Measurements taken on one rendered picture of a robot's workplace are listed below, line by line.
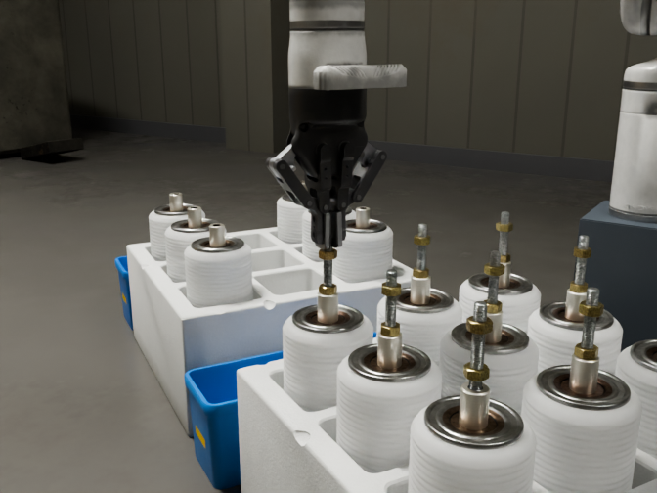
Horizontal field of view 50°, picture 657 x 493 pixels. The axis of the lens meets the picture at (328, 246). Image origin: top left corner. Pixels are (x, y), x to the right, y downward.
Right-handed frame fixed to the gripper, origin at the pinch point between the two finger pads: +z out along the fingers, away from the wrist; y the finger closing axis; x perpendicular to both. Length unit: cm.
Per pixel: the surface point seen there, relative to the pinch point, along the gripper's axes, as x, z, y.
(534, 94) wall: -151, 2, -180
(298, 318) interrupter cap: -1.4, 9.6, 2.9
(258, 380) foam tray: -4.0, 17.0, 6.5
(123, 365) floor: -53, 35, 10
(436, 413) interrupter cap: 21.4, 9.8, 2.4
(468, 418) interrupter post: 24.1, 9.2, 1.5
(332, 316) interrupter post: 1.0, 9.2, 0.1
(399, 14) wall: -206, -30, -152
